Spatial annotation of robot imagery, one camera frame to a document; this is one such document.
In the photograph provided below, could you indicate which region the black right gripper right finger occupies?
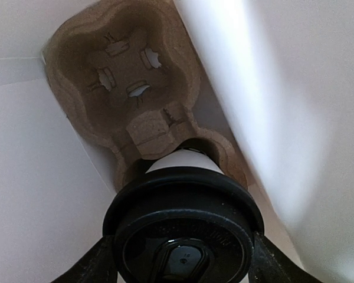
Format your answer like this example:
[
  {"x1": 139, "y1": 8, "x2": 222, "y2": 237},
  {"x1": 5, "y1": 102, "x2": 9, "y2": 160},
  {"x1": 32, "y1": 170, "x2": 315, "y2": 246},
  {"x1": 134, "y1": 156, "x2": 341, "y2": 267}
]
[{"x1": 248, "y1": 232, "x2": 320, "y2": 283}]

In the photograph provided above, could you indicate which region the black plastic cup lid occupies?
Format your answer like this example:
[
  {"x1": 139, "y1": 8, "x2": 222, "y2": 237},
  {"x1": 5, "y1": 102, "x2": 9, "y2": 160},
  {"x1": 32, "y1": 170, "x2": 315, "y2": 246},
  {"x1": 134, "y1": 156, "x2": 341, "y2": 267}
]
[{"x1": 103, "y1": 167, "x2": 264, "y2": 282}]

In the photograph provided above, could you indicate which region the brown paper bag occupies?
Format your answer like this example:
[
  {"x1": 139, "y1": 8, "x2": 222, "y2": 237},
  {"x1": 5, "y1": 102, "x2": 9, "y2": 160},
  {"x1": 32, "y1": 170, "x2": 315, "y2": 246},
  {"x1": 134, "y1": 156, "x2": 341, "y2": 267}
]
[{"x1": 0, "y1": 1, "x2": 354, "y2": 282}]

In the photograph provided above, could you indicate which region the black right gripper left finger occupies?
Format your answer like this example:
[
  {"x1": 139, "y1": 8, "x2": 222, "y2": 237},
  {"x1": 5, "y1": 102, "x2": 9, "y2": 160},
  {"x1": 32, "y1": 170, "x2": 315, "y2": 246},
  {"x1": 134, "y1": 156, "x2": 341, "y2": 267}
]
[{"x1": 52, "y1": 236, "x2": 118, "y2": 283}]

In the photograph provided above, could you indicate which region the cardboard cup carrier tray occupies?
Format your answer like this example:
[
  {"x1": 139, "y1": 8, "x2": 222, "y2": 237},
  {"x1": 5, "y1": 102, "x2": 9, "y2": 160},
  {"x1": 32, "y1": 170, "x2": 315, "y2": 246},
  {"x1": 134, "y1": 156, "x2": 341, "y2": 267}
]
[{"x1": 44, "y1": 1, "x2": 248, "y2": 190}]

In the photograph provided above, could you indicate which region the white paper coffee cup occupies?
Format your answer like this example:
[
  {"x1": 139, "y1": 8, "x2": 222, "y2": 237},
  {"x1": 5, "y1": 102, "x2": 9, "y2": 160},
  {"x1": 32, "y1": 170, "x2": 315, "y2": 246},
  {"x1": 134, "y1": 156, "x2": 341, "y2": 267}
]
[{"x1": 146, "y1": 149, "x2": 224, "y2": 175}]

